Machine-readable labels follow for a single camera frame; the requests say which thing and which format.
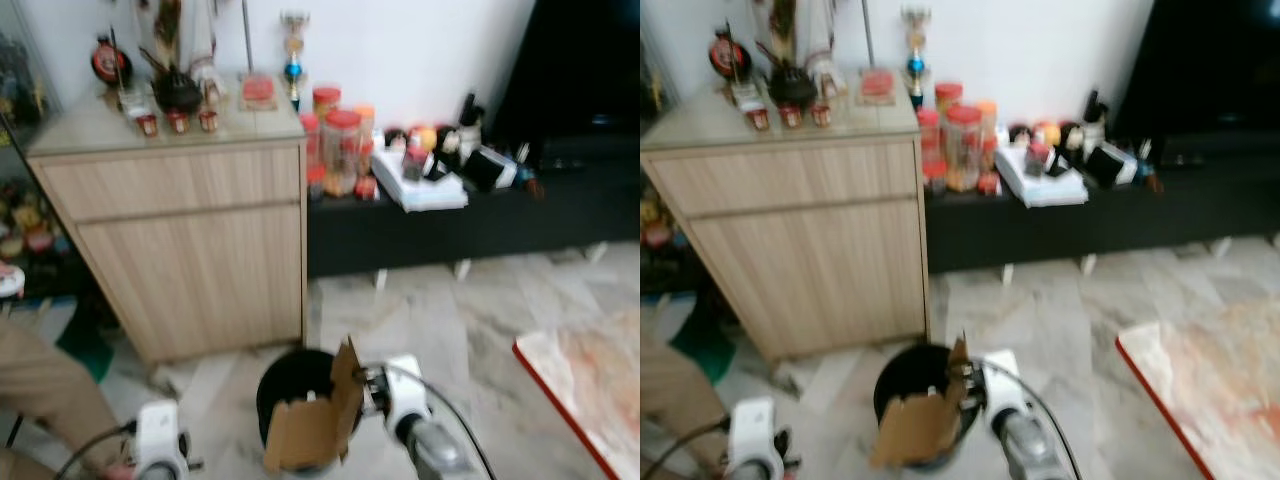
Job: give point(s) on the orange lid jar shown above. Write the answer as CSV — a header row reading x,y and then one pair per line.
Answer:
x,y
987,120
365,125

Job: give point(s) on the yellow plush toy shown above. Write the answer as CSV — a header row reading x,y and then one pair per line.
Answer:
x,y
1048,134
426,139

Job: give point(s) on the black rubbish bin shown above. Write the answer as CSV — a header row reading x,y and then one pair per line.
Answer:
x,y
295,375
910,370

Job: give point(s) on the white paper stack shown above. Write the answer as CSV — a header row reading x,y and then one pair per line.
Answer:
x,y
425,195
1045,188

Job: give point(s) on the brown cardboard box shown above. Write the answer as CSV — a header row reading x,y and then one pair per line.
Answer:
x,y
915,435
310,435

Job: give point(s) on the white robed statue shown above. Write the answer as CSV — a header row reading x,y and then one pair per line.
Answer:
x,y
810,35
195,40

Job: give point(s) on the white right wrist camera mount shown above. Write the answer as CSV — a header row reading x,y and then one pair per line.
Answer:
x,y
405,390
1005,385

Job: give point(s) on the blue and gold trophy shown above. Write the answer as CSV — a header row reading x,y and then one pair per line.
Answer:
x,y
915,60
293,65

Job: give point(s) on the large red lid jar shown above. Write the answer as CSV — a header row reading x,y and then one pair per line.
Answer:
x,y
964,148
342,150

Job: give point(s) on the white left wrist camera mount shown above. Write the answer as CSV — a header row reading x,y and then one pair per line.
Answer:
x,y
160,440
755,440

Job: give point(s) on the black TV console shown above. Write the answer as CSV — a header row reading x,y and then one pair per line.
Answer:
x,y
480,235
1100,230

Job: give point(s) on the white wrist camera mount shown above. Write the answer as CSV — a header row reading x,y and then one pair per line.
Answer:
x,y
755,440
1005,385
405,390
160,440

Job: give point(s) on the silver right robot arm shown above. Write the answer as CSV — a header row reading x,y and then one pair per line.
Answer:
x,y
440,455
1030,450

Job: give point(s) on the black figure ornament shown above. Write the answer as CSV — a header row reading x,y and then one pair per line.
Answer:
x,y
470,120
1095,115

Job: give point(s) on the small red lid jar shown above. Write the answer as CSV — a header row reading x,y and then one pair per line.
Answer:
x,y
326,100
948,96

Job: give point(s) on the glass display cabinet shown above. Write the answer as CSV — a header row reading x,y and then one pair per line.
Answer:
x,y
660,220
25,200

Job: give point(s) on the small red cup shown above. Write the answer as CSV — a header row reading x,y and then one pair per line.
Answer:
x,y
760,119
208,120
147,124
791,116
821,114
179,122

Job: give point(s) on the light wood cabinet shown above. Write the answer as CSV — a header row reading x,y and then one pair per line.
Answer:
x,y
190,250
810,250

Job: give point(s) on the brown monkey plush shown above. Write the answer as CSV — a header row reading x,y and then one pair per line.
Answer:
x,y
448,148
1070,142

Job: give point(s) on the red round ornament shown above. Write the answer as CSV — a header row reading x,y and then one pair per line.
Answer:
x,y
110,62
728,55

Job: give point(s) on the person leg in khaki trousers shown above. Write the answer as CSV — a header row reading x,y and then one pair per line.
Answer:
x,y
675,400
50,390

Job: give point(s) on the green plastic item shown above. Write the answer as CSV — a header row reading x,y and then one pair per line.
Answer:
x,y
705,350
88,350

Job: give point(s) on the black television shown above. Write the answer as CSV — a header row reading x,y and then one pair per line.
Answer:
x,y
570,70
1200,60

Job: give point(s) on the black box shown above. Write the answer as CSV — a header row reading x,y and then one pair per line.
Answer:
x,y
485,168
1105,163

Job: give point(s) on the red square tray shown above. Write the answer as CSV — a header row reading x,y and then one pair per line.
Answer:
x,y
258,90
877,85

